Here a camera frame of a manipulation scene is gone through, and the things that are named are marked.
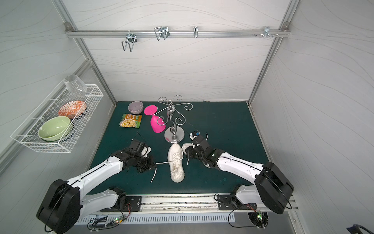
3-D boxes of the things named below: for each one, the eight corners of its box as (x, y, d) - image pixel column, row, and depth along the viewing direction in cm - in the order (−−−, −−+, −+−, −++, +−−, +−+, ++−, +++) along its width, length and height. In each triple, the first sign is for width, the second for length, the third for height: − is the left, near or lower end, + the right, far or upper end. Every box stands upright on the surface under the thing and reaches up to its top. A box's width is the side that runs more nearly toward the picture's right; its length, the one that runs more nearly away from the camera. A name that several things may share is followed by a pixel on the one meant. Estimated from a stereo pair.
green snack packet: (120, 127, 107) (118, 124, 104) (125, 116, 114) (123, 112, 111) (139, 127, 107) (138, 124, 104) (142, 116, 114) (141, 112, 111)
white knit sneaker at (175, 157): (170, 183, 80) (169, 180, 76) (168, 148, 94) (167, 144, 90) (185, 181, 81) (185, 178, 77) (181, 147, 95) (180, 142, 91)
